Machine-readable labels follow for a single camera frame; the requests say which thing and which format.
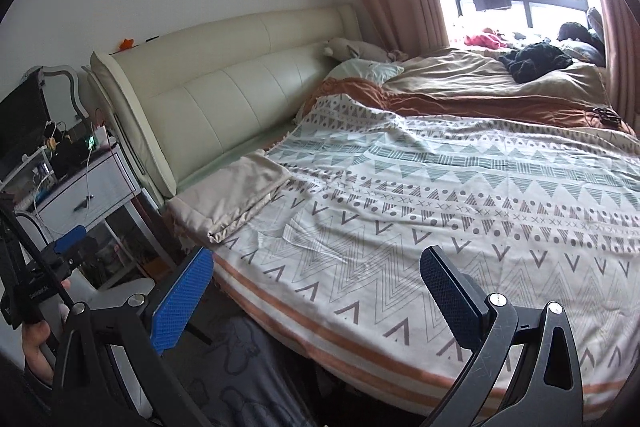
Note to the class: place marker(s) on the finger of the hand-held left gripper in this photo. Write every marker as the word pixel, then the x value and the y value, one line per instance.
pixel 70 239

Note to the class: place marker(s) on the white pillow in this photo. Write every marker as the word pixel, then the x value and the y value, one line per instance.
pixel 365 72

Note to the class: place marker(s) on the beige plush toy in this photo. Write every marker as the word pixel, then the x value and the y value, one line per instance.
pixel 350 49

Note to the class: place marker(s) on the black garment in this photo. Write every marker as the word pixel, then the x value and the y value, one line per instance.
pixel 537 62

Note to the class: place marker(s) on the brown and beige duvet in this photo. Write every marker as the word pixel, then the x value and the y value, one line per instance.
pixel 475 82

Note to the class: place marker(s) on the white patterned blanket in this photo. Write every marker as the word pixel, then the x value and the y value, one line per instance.
pixel 450 207

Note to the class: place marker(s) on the cream leather bed headboard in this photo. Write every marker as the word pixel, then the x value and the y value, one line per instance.
pixel 225 97

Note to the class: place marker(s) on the beige jacket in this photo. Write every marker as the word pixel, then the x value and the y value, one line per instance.
pixel 235 202

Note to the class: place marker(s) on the white nightstand with drawer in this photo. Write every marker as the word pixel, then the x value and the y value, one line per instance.
pixel 85 192

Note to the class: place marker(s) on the small dark object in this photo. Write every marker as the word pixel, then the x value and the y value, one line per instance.
pixel 605 115

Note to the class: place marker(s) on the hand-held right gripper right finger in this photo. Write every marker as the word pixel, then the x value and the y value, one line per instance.
pixel 452 294

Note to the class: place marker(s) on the white framed mirror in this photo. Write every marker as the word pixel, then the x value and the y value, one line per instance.
pixel 25 117

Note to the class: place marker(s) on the person's left hand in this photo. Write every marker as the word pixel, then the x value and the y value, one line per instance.
pixel 40 347

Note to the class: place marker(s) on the dark grey cushion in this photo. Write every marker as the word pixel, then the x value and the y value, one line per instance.
pixel 580 37

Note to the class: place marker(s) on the person's leg in grey pants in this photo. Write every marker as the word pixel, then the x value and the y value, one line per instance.
pixel 260 367

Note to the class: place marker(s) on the red garment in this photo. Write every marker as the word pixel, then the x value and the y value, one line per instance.
pixel 482 39

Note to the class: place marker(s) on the small orange toy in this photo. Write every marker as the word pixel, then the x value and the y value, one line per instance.
pixel 127 43

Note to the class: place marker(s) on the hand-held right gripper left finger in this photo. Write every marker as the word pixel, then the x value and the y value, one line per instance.
pixel 182 302

